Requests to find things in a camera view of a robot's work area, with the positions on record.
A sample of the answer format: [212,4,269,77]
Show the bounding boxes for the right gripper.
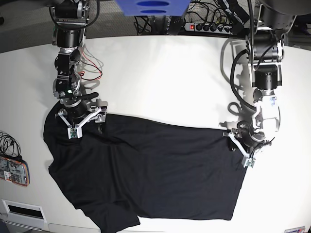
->
[64,100,105,133]

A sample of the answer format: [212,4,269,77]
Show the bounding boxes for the black T-shirt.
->
[43,104,246,233]

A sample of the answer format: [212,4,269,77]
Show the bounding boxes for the white power strip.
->
[184,23,233,35]

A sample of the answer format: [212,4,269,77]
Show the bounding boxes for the card at table edge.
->
[284,226,306,233]

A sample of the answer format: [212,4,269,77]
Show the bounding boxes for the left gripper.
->
[228,132,264,152]

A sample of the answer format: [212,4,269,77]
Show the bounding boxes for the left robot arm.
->
[226,0,296,159]

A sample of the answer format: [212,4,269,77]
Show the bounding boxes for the orange electronics case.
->
[0,156,30,187]

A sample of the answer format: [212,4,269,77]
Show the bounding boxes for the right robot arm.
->
[49,0,106,139]

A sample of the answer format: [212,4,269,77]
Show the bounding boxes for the black coiled cable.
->
[0,130,21,158]

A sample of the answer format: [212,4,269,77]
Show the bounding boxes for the blue plastic bin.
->
[116,0,190,16]

